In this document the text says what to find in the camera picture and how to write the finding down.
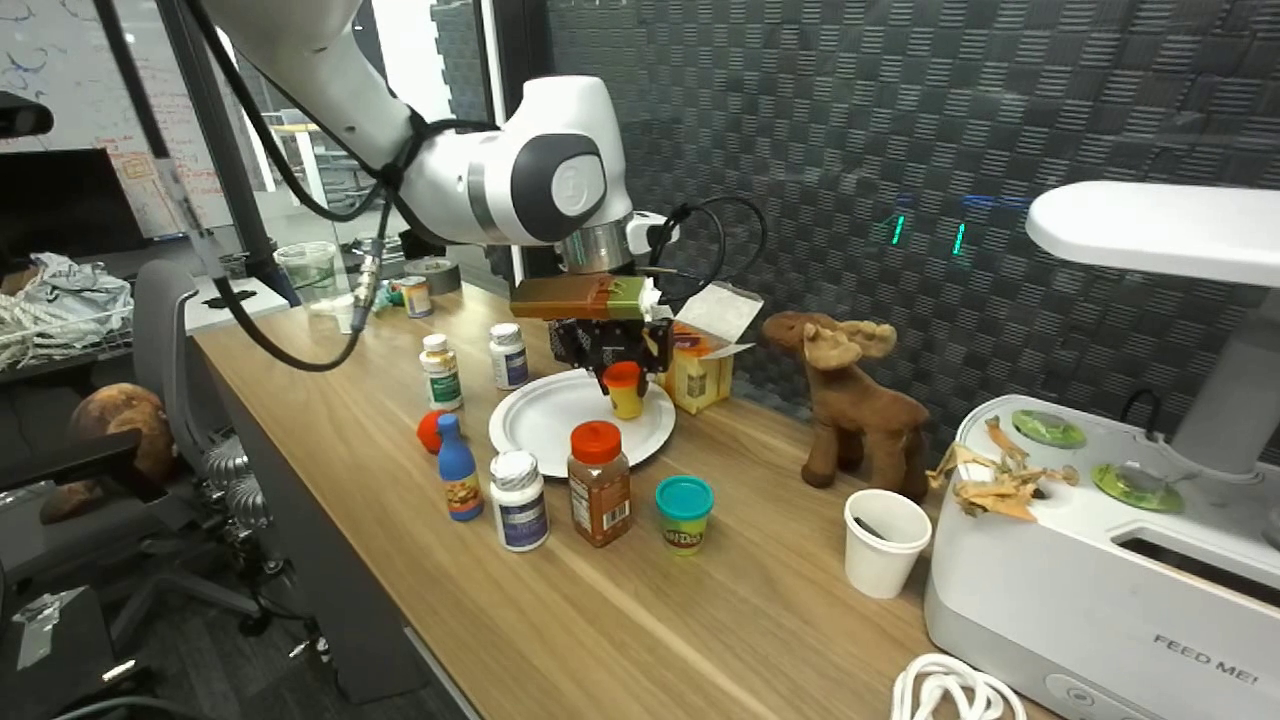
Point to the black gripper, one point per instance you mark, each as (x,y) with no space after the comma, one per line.
(612,338)

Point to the orange lid dough tub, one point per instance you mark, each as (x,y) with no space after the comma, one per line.
(624,391)

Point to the red lid spice jar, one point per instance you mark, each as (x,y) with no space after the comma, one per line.
(598,485)

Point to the teal lid dough tub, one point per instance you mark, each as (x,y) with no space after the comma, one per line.
(686,508)

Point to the large white pill bottle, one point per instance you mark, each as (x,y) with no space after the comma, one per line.
(518,504)

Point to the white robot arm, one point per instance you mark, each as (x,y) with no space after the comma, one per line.
(523,174)

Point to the white paper plate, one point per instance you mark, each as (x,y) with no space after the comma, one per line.
(561,427)

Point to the yellow open cardboard box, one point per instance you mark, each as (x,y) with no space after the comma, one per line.
(707,367)

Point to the small white pill bottle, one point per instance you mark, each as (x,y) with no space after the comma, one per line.
(509,360)

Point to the green label white bottle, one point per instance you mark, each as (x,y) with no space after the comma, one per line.
(443,383)

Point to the dark round container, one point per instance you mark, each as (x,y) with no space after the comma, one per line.
(443,272)

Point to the red strawberry toy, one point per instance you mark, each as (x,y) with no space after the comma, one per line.
(430,434)

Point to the small tin can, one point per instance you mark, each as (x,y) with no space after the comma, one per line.
(415,296)

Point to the brown moose plush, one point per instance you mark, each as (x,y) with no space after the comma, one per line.
(863,406)

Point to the white paper cup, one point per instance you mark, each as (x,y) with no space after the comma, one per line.
(887,546)

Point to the dried plant roots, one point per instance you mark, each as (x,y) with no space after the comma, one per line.
(999,485)

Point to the black metal pole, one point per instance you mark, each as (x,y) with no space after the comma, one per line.
(256,222)

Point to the green fruit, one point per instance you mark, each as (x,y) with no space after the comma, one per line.
(1044,428)

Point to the black office chair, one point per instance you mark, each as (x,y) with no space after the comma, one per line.
(167,347)

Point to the brown plush toy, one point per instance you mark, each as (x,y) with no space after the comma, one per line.
(121,420)

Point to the white hydroponic garden appliance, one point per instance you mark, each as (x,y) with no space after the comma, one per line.
(1080,601)

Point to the green plant pod lid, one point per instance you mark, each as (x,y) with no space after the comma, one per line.
(1136,488)

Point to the white cloth pile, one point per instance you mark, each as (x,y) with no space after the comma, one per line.
(66,306)

